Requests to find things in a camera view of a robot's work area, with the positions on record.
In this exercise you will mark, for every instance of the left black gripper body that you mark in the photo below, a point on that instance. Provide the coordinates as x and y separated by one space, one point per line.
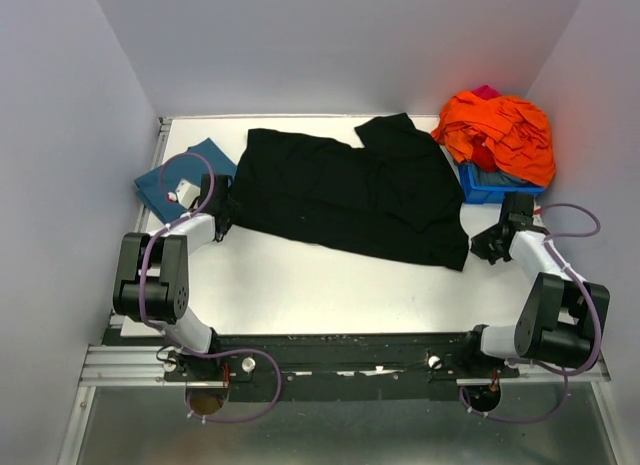
228 209

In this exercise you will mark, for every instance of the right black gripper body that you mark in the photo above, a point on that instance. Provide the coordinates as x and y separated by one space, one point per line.
484 242

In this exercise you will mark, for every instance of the black t-shirt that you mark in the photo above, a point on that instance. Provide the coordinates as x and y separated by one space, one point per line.
394 197

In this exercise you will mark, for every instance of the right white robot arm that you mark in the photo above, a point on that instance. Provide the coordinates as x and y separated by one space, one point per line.
561 324

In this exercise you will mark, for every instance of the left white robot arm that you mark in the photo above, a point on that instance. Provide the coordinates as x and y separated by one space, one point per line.
152 277

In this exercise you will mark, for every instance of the blue plastic bin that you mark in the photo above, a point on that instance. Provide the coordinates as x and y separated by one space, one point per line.
478 194

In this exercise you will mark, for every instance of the grey t-shirt in bin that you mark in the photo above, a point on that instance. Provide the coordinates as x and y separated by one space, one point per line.
497 179

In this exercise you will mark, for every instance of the red t-shirt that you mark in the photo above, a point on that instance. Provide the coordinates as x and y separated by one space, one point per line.
483 158

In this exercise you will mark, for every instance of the orange t-shirt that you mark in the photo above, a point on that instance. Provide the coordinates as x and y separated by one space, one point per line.
514 133

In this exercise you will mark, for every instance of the pink t-shirt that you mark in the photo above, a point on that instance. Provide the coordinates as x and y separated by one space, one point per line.
486 92

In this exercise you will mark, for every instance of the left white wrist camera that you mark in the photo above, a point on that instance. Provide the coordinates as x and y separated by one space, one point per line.
185 194

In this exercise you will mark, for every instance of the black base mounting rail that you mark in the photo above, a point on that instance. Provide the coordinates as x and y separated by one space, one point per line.
340 367

